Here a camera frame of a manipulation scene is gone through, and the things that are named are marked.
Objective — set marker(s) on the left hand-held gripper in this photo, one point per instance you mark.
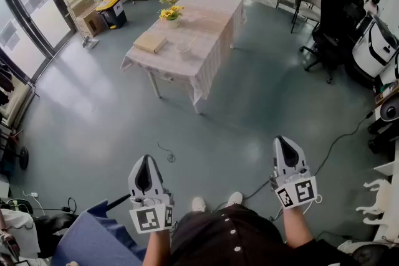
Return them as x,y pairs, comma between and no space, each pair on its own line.
149,218

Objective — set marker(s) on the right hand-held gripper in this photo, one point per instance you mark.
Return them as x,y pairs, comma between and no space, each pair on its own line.
299,191

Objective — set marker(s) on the white cup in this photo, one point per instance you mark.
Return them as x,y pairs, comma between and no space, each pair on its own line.
184,54

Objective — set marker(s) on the person's left forearm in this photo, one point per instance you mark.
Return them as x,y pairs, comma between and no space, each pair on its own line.
156,247

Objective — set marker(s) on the person's right forearm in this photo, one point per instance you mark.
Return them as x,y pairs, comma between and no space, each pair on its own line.
296,225

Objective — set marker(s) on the person's left white shoe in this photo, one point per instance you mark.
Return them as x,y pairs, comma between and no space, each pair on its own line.
198,204

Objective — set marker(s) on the person's white shoe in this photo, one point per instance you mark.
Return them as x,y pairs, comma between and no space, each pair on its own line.
235,198
198,204

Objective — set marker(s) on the person's right white shoe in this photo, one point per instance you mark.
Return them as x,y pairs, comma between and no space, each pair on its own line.
235,198

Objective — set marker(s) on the blue cloth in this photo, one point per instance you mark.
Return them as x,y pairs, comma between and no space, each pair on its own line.
90,240

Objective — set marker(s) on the white-legged table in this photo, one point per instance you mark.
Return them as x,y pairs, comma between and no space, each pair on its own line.
155,87

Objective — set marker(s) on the person's black buttoned garment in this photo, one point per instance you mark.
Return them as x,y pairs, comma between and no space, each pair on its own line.
224,240

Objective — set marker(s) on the white animal figurine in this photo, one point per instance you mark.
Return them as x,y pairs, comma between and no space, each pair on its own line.
378,202

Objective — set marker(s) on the dark dome-shaped device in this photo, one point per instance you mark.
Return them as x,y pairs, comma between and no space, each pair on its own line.
391,109

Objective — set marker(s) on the black round stand base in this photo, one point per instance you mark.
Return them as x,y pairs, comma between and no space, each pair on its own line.
24,158

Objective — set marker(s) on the tan hardcover book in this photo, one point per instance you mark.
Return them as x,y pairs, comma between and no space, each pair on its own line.
150,43

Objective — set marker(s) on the pink checked tablecloth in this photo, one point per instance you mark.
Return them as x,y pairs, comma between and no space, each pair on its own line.
202,50

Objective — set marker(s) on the white black-striped robot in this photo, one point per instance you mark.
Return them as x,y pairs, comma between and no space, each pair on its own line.
374,46

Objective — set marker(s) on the black office chair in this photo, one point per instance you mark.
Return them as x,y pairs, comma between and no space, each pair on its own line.
336,25

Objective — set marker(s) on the grey floor mop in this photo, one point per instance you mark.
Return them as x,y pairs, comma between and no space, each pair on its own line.
90,42

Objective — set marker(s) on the grey chair with black legs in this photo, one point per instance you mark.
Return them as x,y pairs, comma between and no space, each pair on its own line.
310,3

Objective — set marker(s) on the cardboard box with dark print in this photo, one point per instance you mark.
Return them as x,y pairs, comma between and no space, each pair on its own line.
92,23

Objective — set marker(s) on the sunflowers in white vase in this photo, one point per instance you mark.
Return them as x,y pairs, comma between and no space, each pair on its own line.
172,15

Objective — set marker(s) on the dark bin with yellow lid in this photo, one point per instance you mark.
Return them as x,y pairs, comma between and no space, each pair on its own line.
113,14

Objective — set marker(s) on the plain cardboard box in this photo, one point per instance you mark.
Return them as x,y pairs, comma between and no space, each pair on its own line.
84,1

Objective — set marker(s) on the glass door with black frame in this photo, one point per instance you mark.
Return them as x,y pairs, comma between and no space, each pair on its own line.
31,3

